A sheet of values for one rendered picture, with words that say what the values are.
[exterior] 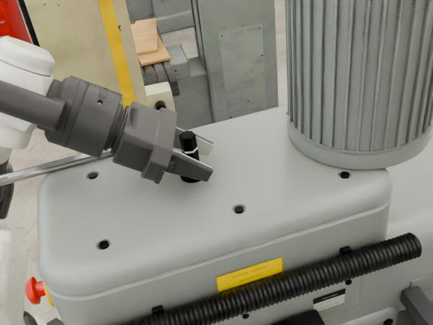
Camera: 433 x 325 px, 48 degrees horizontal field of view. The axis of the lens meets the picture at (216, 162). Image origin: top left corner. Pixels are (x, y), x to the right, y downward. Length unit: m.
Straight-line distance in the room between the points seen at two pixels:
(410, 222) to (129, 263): 0.43
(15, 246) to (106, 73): 1.51
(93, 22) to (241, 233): 1.88
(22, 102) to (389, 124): 0.43
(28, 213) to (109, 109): 3.30
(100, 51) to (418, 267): 1.89
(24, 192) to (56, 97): 3.51
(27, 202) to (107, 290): 3.40
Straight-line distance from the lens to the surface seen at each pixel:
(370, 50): 0.59
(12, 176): 0.77
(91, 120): 0.60
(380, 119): 0.63
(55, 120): 0.58
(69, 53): 2.42
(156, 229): 0.61
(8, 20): 5.27
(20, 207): 3.97
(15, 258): 1.10
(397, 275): 0.84
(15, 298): 1.11
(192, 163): 0.63
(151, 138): 0.61
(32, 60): 0.62
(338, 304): 0.80
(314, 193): 0.63
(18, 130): 0.64
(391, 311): 0.90
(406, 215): 0.81
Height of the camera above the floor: 2.30
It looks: 37 degrees down
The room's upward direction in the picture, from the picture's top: 8 degrees counter-clockwise
